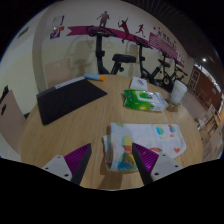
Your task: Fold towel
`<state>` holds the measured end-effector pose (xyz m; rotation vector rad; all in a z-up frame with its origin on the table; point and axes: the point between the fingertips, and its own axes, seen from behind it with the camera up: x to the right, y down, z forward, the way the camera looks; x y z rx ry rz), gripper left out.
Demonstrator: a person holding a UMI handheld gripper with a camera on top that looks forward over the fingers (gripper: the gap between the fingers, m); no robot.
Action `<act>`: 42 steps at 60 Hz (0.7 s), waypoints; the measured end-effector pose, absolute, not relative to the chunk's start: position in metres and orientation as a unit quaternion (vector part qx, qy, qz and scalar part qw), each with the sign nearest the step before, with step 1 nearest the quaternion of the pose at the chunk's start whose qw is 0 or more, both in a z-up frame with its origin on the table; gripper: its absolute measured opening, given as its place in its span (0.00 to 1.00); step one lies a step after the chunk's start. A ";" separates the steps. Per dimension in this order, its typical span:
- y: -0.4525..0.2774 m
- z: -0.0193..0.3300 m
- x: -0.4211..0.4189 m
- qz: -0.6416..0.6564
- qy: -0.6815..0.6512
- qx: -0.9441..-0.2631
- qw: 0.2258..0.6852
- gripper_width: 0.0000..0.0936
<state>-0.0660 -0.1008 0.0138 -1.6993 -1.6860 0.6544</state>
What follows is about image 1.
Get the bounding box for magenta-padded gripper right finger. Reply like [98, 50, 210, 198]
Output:
[131, 142, 184, 186]

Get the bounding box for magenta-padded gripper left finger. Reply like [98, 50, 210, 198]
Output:
[42, 143, 93, 186]

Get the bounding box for white towel with colourful print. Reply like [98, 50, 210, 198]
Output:
[102, 122, 187, 173]

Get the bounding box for wooden coaster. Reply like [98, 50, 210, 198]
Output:
[166, 99, 183, 113]

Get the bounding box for black mouse pad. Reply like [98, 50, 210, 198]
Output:
[35, 79, 109, 127]

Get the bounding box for green wet wipes pack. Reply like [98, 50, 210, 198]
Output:
[122, 88, 169, 112]

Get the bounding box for white cup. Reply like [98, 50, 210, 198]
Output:
[169, 79, 188, 106]

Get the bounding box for white tissue pack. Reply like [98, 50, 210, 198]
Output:
[129, 76, 149, 92]

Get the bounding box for blue and orange marker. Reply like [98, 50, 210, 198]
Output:
[83, 73, 107, 82]

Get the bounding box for plain wooden chair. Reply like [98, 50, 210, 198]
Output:
[43, 58, 76, 89]

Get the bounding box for black exercise bike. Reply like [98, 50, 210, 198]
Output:
[171, 58, 189, 84]
[157, 49, 179, 93]
[86, 25, 137, 76]
[133, 35, 164, 86]

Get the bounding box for magenta sports wall banner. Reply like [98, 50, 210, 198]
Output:
[65, 10, 185, 68]

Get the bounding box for wall posters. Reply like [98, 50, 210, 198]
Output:
[49, 14, 66, 40]

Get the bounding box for dark wall sign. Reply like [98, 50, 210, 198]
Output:
[17, 26, 30, 39]

